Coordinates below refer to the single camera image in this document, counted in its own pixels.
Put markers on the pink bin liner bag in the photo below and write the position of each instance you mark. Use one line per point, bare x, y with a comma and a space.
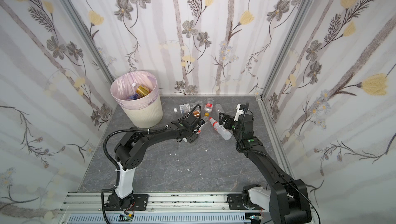
126, 86

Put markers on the clear bottle red-white label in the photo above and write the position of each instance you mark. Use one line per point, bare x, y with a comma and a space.
197, 129

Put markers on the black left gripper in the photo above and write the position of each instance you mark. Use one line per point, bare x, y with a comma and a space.
194, 125

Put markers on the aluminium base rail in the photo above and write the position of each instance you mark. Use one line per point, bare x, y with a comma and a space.
161, 208

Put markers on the blue label water bottle front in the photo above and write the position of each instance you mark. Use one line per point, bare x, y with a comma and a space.
134, 97

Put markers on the white bottle red cap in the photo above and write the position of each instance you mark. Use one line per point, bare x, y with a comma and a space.
220, 129

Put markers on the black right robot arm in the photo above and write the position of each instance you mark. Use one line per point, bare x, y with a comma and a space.
287, 201

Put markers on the clear ribbed bottle white cap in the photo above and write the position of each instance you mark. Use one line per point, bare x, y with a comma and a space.
218, 109

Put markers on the brown Nescafe bottle back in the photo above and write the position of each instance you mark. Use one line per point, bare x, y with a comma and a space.
197, 113

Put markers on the Suntory white label bottle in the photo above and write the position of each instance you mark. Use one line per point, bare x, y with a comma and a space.
186, 107

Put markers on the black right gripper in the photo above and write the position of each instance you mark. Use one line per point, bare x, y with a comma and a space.
230, 122

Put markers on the cream waste bin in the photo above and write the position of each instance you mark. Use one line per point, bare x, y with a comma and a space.
147, 117

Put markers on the yellow red tea bottle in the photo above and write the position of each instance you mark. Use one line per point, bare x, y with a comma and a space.
140, 89

